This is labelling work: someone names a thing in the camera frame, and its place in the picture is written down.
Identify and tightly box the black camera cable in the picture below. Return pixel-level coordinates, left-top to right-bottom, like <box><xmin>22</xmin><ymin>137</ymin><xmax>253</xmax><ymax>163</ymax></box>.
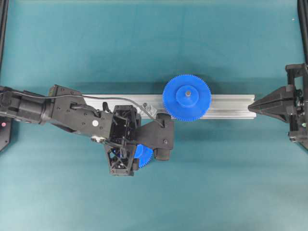
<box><xmin>7</xmin><ymin>90</ymin><xmax>164</xmax><ymax>126</ymax></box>

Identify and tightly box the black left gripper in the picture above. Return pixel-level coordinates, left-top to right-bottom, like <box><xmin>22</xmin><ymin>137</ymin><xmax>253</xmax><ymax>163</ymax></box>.
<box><xmin>91</xmin><ymin>102</ymin><xmax>141</xmax><ymax>176</ymax></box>

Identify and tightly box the large blue gear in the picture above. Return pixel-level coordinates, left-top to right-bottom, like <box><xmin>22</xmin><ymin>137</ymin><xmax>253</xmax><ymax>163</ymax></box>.
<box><xmin>162</xmin><ymin>74</ymin><xmax>212</xmax><ymax>122</ymax></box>

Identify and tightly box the steel shaft with bracket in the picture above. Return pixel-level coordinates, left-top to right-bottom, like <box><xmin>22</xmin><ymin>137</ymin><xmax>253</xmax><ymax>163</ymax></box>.
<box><xmin>143</xmin><ymin>103</ymin><xmax>157</xmax><ymax>116</ymax></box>

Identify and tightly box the aluminium extrusion rail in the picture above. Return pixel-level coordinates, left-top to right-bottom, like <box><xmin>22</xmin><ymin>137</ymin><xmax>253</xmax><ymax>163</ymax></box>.
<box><xmin>85</xmin><ymin>94</ymin><xmax>256</xmax><ymax>119</ymax></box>

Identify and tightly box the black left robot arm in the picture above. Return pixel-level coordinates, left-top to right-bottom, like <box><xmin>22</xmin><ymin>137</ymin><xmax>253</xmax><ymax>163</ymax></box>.
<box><xmin>0</xmin><ymin>85</ymin><xmax>139</xmax><ymax>176</ymax></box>

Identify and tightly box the small blue gear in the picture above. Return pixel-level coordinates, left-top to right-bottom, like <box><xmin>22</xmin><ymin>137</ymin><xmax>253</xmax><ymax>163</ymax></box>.
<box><xmin>134</xmin><ymin>144</ymin><xmax>153</xmax><ymax>168</ymax></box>

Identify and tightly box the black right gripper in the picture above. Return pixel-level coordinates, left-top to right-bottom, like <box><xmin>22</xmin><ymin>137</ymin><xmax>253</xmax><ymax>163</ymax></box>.
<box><xmin>248</xmin><ymin>63</ymin><xmax>308</xmax><ymax>143</ymax></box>

